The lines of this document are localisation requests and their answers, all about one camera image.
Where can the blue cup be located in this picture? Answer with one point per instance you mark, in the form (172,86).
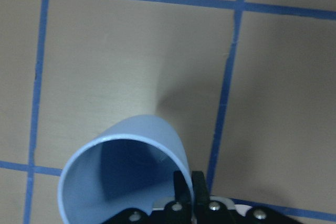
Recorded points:
(129,165)

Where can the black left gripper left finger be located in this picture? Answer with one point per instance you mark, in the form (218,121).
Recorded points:
(182,192)

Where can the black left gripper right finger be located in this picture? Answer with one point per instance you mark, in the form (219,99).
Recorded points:
(201,194)

